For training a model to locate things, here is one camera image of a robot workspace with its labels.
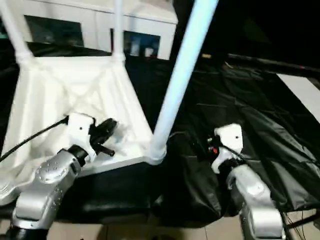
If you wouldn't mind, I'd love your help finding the black mat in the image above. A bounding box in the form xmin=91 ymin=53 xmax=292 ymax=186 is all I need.
xmin=0 ymin=42 xmax=320 ymax=228

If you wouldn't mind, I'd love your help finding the white plastic table top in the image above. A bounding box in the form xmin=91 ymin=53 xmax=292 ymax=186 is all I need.
xmin=0 ymin=53 xmax=168 ymax=206

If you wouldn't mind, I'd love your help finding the white cabinet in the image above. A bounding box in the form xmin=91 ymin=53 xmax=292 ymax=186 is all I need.
xmin=0 ymin=0 xmax=179 ymax=61

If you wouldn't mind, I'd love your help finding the white plastic table leg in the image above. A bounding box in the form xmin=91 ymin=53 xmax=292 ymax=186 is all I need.
xmin=0 ymin=0 xmax=35 ymax=66
xmin=111 ymin=0 xmax=126 ymax=64
xmin=0 ymin=174 xmax=16 ymax=201
xmin=149 ymin=0 xmax=220 ymax=166

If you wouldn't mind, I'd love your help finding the black stand strut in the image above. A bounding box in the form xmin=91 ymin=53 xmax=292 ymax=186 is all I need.
xmin=284 ymin=212 xmax=320 ymax=228

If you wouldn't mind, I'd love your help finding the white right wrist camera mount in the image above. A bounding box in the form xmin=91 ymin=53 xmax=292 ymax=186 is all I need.
xmin=211 ymin=123 xmax=245 ymax=175

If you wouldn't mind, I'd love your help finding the white flat board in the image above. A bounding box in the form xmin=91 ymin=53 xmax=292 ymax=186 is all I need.
xmin=276 ymin=73 xmax=320 ymax=118

